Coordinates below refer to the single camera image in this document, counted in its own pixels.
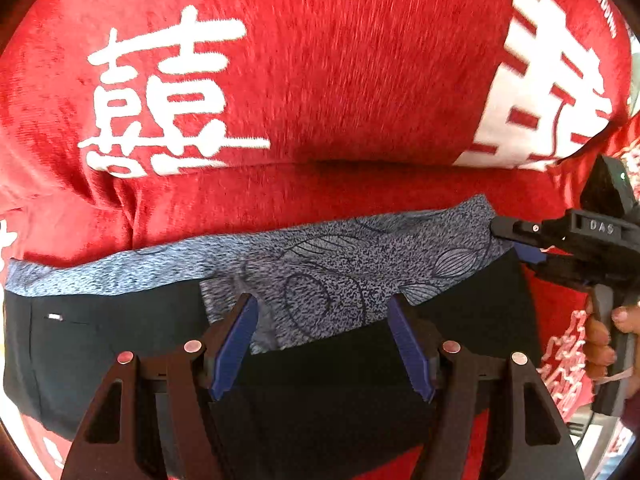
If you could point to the red printed blanket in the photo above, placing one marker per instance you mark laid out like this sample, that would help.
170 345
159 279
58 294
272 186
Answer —
325 85

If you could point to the person's right hand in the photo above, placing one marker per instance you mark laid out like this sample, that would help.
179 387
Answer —
597 342

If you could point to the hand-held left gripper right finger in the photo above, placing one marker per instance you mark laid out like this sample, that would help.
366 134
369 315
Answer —
412 355

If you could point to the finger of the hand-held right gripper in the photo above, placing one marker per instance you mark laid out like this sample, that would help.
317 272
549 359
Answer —
520 230
532 254

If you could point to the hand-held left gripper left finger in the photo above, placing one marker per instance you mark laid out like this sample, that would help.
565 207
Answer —
232 355

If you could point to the black pants with blue trim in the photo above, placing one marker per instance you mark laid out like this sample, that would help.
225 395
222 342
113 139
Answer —
325 400

